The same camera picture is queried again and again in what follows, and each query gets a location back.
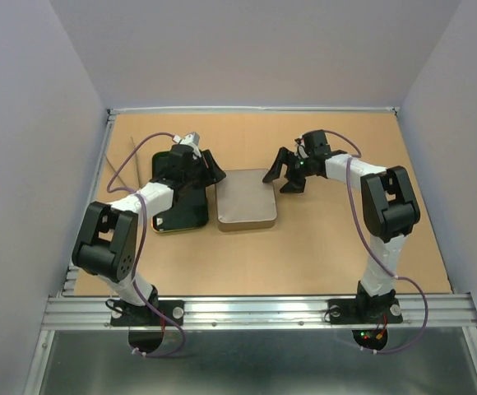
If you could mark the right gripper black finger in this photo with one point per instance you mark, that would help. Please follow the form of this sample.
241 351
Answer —
293 186
281 159

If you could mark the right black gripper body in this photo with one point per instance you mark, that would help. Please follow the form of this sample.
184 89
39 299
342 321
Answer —
301 165

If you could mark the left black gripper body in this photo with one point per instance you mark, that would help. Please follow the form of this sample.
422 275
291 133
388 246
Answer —
196 177

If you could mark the dark green metal tray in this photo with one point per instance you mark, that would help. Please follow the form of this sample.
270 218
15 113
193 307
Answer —
189 209

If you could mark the gold tin lid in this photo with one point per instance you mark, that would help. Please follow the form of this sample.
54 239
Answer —
242 196

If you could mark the metal serving tongs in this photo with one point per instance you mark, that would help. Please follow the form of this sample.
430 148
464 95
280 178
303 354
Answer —
130 176

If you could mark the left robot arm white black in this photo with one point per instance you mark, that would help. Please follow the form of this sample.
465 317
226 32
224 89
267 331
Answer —
106 245

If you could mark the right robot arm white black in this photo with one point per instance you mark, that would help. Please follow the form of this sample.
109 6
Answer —
390 211

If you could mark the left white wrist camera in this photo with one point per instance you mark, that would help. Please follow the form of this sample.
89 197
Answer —
191 139

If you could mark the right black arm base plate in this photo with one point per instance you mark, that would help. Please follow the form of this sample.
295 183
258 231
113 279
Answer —
351 312

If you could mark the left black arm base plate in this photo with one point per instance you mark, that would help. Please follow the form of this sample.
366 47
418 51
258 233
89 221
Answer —
128 315

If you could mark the aluminium frame rail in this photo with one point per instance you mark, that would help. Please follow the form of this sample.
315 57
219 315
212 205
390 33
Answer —
243 313

